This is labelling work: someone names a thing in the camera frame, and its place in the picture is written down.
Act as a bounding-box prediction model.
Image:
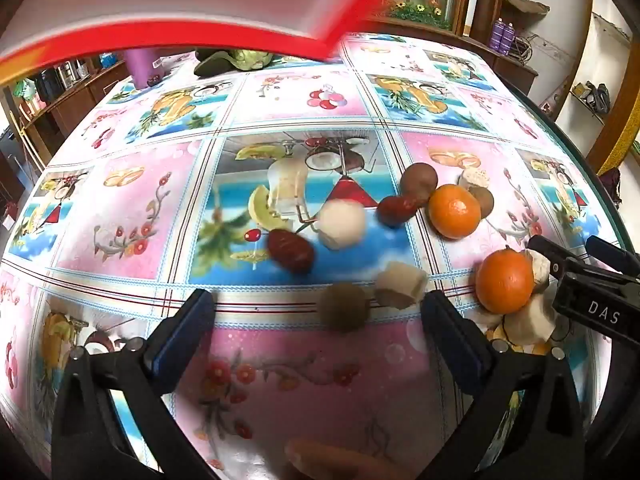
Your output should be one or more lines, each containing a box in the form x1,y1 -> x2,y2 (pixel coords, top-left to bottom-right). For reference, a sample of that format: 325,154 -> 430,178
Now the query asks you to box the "cluttered wall shelf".
570,80 -> 613,121

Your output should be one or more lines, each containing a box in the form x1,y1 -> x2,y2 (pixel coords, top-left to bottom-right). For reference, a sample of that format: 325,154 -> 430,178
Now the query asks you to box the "orange tangerine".
475,249 -> 536,315
428,184 -> 482,240

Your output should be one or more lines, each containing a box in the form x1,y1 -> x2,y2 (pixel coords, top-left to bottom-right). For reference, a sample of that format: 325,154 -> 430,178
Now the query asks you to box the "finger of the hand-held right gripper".
526,234 -> 586,281
585,235 -> 640,278

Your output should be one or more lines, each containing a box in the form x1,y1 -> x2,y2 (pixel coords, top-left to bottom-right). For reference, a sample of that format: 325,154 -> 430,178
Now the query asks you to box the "coiled cable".
512,35 -> 540,63

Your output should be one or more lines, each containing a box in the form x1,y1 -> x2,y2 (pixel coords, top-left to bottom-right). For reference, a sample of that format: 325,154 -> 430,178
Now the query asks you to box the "printed tablecloth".
0,32 -> 626,480

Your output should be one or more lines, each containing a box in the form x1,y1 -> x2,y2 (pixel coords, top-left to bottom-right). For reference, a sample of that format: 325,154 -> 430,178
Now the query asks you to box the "pale round ginger piece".
316,199 -> 367,251

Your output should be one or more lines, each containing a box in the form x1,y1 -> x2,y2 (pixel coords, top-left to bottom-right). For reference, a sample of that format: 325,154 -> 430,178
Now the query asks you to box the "purple water bottle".
122,47 -> 161,90

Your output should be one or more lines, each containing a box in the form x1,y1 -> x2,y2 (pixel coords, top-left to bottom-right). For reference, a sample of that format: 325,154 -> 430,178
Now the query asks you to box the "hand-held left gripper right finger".
415,290 -> 587,480

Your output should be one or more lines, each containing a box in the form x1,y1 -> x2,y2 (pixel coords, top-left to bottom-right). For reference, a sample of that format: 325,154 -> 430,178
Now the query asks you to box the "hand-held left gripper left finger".
50,288 -> 217,480

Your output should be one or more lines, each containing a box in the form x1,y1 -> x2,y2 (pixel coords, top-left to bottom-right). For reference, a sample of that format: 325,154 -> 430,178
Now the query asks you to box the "person's left hand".
285,439 -> 416,480

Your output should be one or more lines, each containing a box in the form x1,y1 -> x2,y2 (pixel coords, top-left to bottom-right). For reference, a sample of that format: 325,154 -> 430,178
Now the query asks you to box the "dark wooden shelf unit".
0,57 -> 133,161

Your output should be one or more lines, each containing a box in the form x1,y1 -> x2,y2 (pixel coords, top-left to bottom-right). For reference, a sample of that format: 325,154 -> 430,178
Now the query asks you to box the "red date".
376,195 -> 421,227
266,229 -> 316,275

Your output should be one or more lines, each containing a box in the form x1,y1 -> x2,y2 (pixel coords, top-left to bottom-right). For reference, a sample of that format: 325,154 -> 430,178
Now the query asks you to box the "green bok choy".
192,47 -> 276,78

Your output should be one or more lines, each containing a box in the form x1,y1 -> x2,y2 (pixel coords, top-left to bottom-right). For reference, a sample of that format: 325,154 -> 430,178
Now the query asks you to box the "brown kiwi fruit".
399,162 -> 439,207
470,186 -> 496,220
319,282 -> 370,333

